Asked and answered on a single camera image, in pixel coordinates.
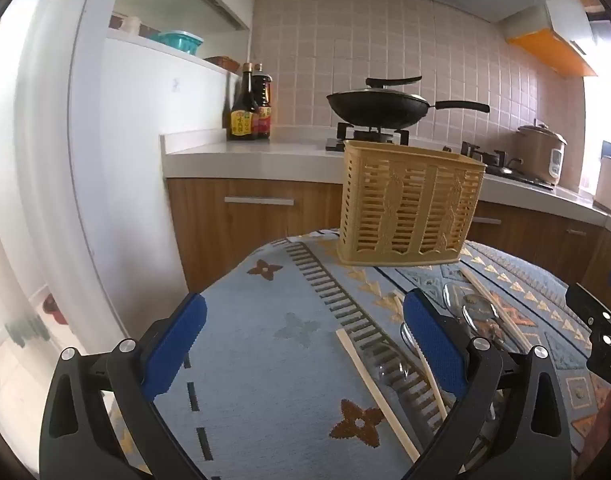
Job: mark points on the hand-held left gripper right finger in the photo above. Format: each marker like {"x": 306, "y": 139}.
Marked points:
{"x": 435, "y": 345}

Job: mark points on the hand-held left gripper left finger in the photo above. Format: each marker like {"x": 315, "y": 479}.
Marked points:
{"x": 175, "y": 345}

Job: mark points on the white chopstick pair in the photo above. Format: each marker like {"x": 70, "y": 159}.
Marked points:
{"x": 435, "y": 390}

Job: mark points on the metal spoon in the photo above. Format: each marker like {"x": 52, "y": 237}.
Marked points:
{"x": 478, "y": 311}

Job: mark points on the yellow plastic utensil basket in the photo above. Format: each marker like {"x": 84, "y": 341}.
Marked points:
{"x": 410, "y": 205}

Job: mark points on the wooden chopstick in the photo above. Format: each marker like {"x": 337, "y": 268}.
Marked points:
{"x": 495, "y": 307}
{"x": 375, "y": 395}

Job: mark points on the white electric kettle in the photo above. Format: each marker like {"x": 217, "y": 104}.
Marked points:
{"x": 609, "y": 182}

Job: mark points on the patterned blue table cloth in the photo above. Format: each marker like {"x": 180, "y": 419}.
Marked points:
{"x": 285, "y": 360}

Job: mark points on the wooden base cabinet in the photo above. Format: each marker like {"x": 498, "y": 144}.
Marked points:
{"x": 235, "y": 240}

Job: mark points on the red object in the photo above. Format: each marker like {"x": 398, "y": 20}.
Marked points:
{"x": 54, "y": 310}

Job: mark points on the beige rice cooker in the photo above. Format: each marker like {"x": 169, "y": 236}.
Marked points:
{"x": 543, "y": 152}

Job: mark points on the black gas stove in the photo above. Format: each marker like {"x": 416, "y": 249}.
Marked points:
{"x": 490, "y": 160}

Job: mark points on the white kitchen countertop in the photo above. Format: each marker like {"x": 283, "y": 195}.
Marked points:
{"x": 245, "y": 157}

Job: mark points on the black wok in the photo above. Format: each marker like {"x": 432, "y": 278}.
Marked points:
{"x": 380, "y": 112}

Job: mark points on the dark sauce bottle yellow label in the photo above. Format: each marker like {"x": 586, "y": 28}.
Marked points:
{"x": 241, "y": 110}

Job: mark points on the dark sauce bottle red label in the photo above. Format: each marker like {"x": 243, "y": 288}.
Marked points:
{"x": 263, "y": 110}

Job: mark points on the black wok lid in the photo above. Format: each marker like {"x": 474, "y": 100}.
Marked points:
{"x": 385, "y": 89}

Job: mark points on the brown woven tray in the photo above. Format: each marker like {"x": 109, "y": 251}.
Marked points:
{"x": 223, "y": 63}

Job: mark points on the teal plastic container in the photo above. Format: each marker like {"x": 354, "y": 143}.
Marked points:
{"x": 181, "y": 42}

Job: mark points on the white cup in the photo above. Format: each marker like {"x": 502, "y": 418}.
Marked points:
{"x": 131, "y": 24}

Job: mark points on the orange wall cabinet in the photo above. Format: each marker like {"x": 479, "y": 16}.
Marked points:
{"x": 555, "y": 50}

